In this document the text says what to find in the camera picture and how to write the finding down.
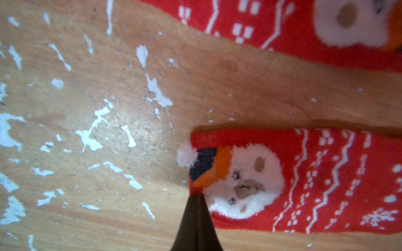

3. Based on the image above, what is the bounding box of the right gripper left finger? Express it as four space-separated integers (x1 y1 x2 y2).
171 195 196 251

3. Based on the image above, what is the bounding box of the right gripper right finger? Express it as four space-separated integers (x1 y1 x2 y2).
196 195 223 251

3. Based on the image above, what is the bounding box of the red penguin christmas sock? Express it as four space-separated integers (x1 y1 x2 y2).
177 128 402 234

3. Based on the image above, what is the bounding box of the red snowflake christmas sock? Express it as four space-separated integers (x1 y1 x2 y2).
149 0 402 72

